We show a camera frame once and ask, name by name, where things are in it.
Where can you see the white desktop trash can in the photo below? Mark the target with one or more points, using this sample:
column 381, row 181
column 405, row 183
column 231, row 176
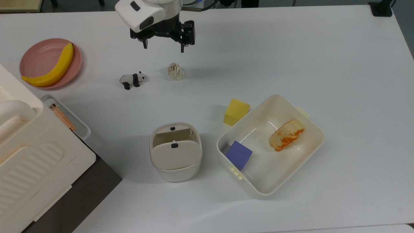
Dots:
column 175, row 153

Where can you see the brown wooden stick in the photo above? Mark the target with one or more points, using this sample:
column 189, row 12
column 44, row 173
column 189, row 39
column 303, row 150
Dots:
column 62, row 117

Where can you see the yellow foam cube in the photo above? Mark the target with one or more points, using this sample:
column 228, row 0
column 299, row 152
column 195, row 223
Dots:
column 236, row 112

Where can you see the orange and white bread piece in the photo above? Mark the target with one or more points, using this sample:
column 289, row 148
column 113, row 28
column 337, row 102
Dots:
column 286, row 134

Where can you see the clear plastic tray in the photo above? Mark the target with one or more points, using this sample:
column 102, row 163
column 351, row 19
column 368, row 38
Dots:
column 69, row 118

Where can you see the white plastic storage box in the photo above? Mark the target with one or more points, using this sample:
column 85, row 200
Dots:
column 275, row 155

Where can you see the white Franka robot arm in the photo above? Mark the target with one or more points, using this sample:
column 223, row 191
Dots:
column 142, row 13

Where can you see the black and white panda toy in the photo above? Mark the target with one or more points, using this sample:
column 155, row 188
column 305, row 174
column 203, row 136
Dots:
column 132, row 80

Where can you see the purple foam cube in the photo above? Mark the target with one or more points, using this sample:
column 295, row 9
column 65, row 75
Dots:
column 239, row 154

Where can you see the crumpled white paper ball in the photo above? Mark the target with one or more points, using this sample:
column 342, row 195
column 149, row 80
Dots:
column 175, row 71

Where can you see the pink round plate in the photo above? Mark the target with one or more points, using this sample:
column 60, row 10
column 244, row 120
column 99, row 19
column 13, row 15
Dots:
column 38, row 60

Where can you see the black clamp mount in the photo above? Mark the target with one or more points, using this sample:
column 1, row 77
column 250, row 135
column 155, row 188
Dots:
column 381, row 8

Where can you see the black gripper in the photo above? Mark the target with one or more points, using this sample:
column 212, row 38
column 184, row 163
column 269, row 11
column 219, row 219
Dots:
column 168, row 29

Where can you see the yellow banana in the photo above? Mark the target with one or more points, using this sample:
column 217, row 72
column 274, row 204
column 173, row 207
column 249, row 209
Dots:
column 53, row 71

